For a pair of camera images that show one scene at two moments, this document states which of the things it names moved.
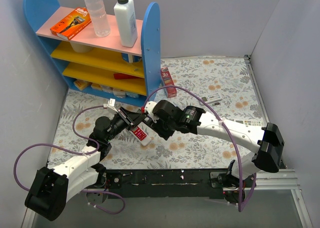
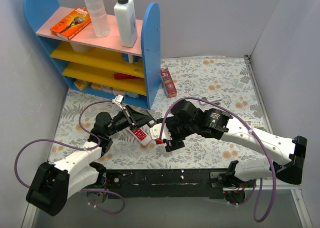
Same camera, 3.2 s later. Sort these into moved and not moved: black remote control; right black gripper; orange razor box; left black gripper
Moved: right black gripper
Not moved: black remote control; orange razor box; left black gripper
